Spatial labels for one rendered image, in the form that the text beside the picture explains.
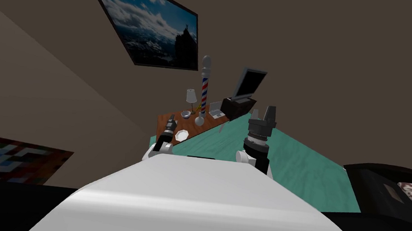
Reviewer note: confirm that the black flat television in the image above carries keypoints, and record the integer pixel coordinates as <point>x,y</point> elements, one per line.
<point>249,83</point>

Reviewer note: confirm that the white bowl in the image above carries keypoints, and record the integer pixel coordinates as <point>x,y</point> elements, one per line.
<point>186,114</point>

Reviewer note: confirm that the red blue striped pole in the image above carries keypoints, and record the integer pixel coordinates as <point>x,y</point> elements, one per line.
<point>204,88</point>

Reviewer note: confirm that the silver laptop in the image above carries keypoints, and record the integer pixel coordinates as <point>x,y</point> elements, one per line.
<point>215,110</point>

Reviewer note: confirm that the black television stand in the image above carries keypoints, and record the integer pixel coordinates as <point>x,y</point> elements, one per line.
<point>236,108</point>

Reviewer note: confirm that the white plate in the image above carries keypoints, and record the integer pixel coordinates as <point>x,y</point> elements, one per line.
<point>181,135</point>

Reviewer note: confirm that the brown wooden table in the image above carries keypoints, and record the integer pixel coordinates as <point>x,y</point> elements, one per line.
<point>205,125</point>

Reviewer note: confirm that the multicoloured patterned picture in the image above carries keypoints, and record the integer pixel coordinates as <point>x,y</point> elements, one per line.
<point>2,159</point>

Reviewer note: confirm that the framed mountain sky picture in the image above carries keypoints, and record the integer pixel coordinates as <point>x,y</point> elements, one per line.
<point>150,21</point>

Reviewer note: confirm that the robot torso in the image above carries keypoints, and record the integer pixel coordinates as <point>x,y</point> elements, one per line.
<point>200,207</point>

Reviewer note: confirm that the black bed with pillow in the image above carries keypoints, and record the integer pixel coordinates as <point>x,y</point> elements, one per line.
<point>378,191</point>

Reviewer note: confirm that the white table lamp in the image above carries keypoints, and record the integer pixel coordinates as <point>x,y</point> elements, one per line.
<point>191,96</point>

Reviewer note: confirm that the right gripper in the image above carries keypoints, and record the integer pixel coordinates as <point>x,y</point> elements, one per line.
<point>261,126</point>

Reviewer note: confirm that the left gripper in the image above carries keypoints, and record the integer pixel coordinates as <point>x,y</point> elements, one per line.
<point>171,125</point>

